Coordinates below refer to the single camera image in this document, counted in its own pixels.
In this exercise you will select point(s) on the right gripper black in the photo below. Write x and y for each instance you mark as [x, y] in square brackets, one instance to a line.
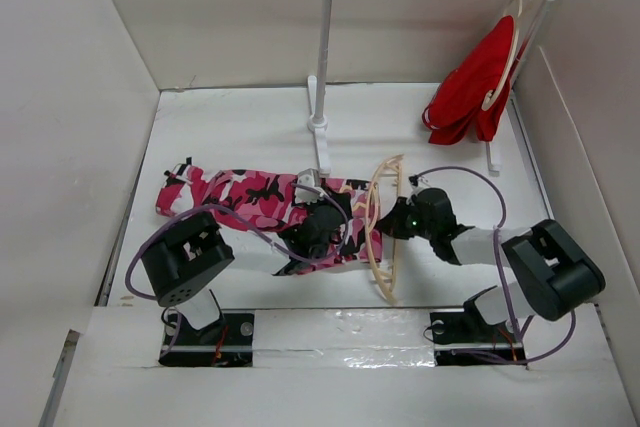
[391, 223]

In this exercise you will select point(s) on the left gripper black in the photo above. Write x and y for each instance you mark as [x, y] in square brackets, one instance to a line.
[310, 207]

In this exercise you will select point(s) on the pink camouflage trousers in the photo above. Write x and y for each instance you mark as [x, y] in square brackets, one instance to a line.
[268, 202]

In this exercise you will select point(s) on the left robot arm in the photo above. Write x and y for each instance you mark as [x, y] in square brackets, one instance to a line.
[188, 252]

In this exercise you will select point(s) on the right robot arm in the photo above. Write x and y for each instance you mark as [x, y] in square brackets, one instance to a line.
[553, 274]

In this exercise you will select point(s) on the silver tape strip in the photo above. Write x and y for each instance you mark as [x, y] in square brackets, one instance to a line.
[342, 338]

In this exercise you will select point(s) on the red garment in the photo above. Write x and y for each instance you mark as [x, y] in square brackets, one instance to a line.
[473, 96]

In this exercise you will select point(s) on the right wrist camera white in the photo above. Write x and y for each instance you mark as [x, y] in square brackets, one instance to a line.
[418, 184]

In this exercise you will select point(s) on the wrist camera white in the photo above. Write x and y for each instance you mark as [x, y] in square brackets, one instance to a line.
[418, 184]
[308, 187]

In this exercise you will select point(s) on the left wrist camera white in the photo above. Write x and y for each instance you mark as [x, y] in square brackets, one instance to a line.
[308, 187]

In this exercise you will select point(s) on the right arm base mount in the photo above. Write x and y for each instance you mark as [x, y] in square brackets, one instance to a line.
[462, 338]

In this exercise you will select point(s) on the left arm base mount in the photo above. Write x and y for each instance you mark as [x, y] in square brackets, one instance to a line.
[228, 343]

